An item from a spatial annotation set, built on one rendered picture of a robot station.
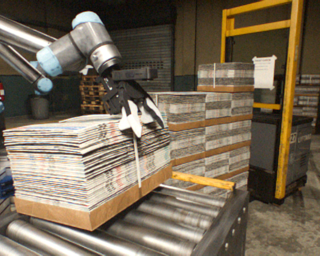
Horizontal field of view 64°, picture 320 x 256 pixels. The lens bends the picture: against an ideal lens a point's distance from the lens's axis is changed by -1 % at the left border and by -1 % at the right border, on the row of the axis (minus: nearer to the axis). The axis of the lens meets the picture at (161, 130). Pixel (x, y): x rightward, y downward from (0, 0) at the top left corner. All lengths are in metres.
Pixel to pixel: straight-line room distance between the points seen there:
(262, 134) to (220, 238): 2.16
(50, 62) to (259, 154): 2.37
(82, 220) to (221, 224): 0.33
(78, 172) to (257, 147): 2.37
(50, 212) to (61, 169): 0.12
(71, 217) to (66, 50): 0.41
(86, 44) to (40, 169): 0.33
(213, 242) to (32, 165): 0.47
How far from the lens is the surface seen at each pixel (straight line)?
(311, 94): 6.37
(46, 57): 0.73
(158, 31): 9.28
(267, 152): 2.75
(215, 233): 0.66
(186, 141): 1.74
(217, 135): 1.97
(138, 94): 0.66
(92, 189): 0.59
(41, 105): 8.46
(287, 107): 2.44
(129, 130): 0.68
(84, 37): 0.71
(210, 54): 8.49
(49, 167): 0.66
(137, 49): 9.66
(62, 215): 0.66
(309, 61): 8.03
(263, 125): 2.73
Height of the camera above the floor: 1.15
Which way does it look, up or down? 11 degrees down
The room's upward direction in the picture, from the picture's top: straight up
